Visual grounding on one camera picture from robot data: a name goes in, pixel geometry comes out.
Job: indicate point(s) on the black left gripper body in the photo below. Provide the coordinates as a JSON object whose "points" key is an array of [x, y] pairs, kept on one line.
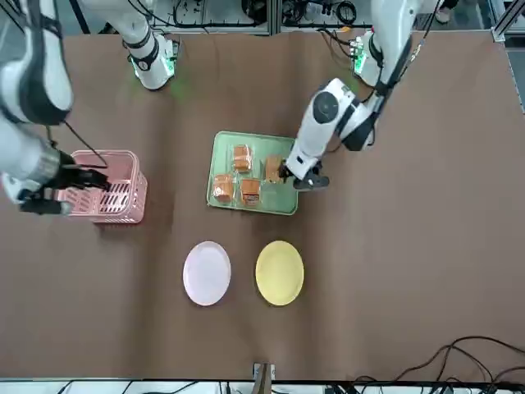
{"points": [[285, 172]]}

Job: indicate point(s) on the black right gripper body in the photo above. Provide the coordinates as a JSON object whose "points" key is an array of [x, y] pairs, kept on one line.
{"points": [[71, 174]]}

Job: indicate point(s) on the green rectangular tray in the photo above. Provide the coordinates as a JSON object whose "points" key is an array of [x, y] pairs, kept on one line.
{"points": [[223, 152]]}

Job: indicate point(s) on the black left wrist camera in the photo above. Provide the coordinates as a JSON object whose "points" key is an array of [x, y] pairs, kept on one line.
{"points": [[311, 180]]}

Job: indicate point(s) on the clear-wrapped bread pack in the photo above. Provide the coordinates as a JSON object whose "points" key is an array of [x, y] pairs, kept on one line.
{"points": [[271, 168], [243, 158], [223, 189]]}

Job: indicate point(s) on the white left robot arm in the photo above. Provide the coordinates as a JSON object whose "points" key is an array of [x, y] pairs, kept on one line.
{"points": [[389, 24]]}

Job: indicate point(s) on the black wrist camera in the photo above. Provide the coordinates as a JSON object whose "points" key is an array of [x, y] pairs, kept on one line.
{"points": [[311, 180], [45, 205]]}

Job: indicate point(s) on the yellow round plate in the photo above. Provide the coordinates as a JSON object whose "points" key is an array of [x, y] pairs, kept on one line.
{"points": [[279, 273]]}

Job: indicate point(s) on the small pink plastic basket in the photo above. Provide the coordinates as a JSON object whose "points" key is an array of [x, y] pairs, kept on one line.
{"points": [[119, 209]]}

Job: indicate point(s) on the aluminium frame strut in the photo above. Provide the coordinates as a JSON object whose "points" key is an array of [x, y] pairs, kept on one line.
{"points": [[502, 24]]}

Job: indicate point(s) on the white round plate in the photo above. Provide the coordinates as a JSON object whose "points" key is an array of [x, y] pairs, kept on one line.
{"points": [[207, 273]]}

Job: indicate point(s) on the bread pack with red label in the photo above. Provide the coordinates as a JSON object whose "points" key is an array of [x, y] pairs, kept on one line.
{"points": [[250, 193]]}

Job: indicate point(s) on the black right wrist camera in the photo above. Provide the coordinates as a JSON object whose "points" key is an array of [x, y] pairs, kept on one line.
{"points": [[45, 205]]}

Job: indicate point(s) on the aluminium centre post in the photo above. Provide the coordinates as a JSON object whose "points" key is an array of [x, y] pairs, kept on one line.
{"points": [[264, 377]]}

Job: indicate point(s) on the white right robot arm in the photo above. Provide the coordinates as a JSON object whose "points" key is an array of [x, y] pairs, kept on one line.
{"points": [[41, 74]]}

